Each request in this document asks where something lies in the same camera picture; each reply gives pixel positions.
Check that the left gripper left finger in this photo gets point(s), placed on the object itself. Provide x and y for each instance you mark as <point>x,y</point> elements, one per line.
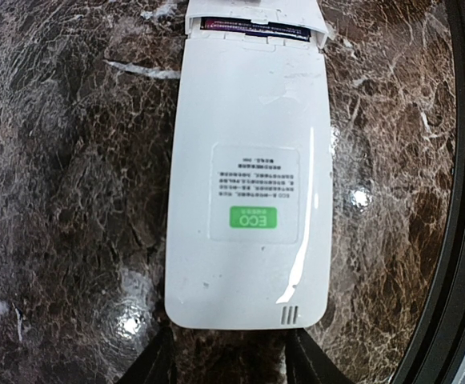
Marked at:
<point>155,365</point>

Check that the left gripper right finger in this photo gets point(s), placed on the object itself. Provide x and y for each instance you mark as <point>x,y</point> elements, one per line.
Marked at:
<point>306,363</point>

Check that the white remote control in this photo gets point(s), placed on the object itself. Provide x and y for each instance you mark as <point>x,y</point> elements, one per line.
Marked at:
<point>249,225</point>

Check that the blue AAA battery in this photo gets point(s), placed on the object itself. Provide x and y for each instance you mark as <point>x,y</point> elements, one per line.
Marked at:
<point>250,28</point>

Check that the white battery cover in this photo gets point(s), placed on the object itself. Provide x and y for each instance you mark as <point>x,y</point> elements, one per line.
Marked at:
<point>305,14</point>

